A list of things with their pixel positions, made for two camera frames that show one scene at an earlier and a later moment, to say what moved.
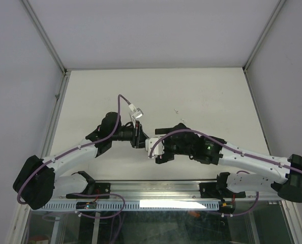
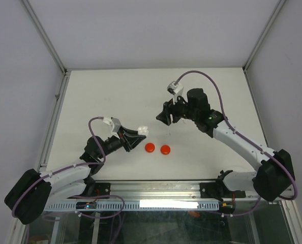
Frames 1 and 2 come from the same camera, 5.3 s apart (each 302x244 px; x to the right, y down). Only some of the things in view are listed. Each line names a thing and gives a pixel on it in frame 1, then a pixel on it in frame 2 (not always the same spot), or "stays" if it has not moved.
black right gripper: x=167 y=156 to x=169 y=108
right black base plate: x=214 y=190 stays
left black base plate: x=98 y=190 stays
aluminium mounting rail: x=255 y=189 stays
